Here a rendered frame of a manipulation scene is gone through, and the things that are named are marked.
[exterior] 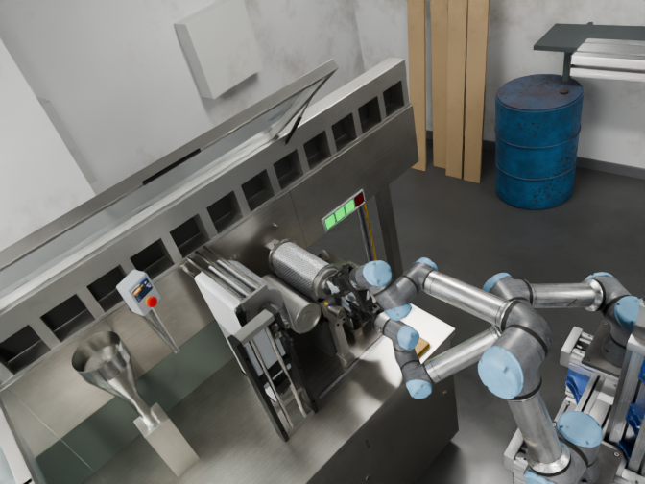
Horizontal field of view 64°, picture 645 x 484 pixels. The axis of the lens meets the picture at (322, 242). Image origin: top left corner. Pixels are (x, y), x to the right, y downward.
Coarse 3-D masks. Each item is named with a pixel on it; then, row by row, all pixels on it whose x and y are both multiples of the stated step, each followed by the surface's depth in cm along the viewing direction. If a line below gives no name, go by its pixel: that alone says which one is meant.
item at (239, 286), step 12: (216, 264) 176; (228, 264) 171; (204, 276) 172; (216, 276) 171; (228, 276) 167; (240, 276) 168; (228, 288) 162; (240, 288) 164; (252, 288) 163; (264, 288) 160; (240, 300) 157; (252, 300) 158
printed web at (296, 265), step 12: (276, 252) 195; (288, 252) 192; (300, 252) 191; (240, 264) 181; (276, 264) 194; (288, 264) 189; (300, 264) 186; (312, 264) 184; (324, 264) 183; (252, 276) 173; (288, 276) 191; (300, 276) 185; (312, 276) 181; (300, 288) 189; (312, 300) 188; (240, 312) 166; (288, 312) 176; (240, 324) 174
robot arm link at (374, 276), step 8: (368, 264) 153; (376, 264) 150; (384, 264) 151; (360, 272) 155; (368, 272) 151; (376, 272) 150; (384, 272) 151; (360, 280) 156; (368, 280) 151; (376, 280) 149; (384, 280) 150; (368, 288) 155; (376, 288) 152
